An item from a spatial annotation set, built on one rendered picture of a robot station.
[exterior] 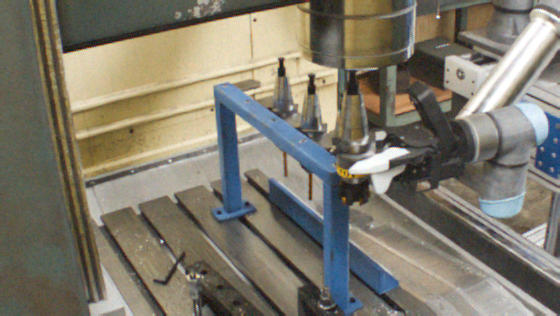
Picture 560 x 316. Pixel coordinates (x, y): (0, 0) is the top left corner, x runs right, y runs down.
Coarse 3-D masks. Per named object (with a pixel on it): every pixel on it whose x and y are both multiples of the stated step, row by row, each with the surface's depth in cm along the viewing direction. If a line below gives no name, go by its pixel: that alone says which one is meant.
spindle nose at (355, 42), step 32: (320, 0) 90; (352, 0) 88; (384, 0) 89; (416, 0) 94; (320, 32) 92; (352, 32) 90; (384, 32) 91; (320, 64) 94; (352, 64) 92; (384, 64) 93
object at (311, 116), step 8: (312, 96) 139; (304, 104) 140; (312, 104) 139; (304, 112) 140; (312, 112) 140; (320, 112) 141; (304, 120) 140; (312, 120) 140; (320, 120) 141; (312, 128) 140
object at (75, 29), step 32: (64, 0) 63; (96, 0) 65; (128, 0) 66; (160, 0) 68; (192, 0) 70; (224, 0) 72; (256, 0) 74; (288, 0) 77; (64, 32) 64; (96, 32) 66; (128, 32) 68
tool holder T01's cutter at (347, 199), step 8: (344, 184) 107; (352, 184) 107; (360, 184) 107; (368, 184) 108; (344, 192) 107; (352, 192) 107; (360, 192) 107; (368, 192) 108; (344, 200) 108; (352, 200) 107; (360, 200) 107; (368, 200) 108
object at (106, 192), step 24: (216, 144) 213; (240, 144) 217; (264, 144) 220; (144, 168) 202; (168, 168) 205; (192, 168) 207; (216, 168) 209; (240, 168) 211; (264, 168) 213; (288, 168) 215; (96, 192) 194; (120, 192) 196; (144, 192) 198; (168, 192) 200; (312, 192) 211; (96, 216) 189
